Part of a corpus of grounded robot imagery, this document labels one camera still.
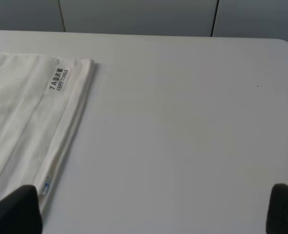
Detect white towel brand label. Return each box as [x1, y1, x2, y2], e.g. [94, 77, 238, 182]
[45, 66, 70, 94]

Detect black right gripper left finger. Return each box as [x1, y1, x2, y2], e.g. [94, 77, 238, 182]
[0, 185, 43, 234]

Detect white towel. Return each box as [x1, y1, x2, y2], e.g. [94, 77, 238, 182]
[0, 52, 95, 210]

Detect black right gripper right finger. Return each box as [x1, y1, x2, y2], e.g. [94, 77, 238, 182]
[266, 183, 288, 234]

